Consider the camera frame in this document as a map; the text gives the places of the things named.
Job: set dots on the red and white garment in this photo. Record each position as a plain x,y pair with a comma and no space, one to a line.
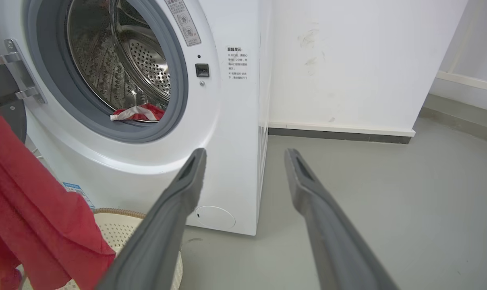
140,113

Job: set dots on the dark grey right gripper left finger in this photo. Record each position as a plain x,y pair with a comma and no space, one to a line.
162,233

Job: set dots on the white perforated laundry basket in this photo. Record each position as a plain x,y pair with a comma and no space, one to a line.
118,229

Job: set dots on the dark washing machine door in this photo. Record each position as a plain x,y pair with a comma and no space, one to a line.
3,90

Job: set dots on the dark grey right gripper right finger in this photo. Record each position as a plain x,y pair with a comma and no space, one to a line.
332,237

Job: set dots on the white front-load washing machine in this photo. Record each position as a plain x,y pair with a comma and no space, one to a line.
211,121

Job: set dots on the red cloth garment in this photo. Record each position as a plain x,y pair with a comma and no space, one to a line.
30,213

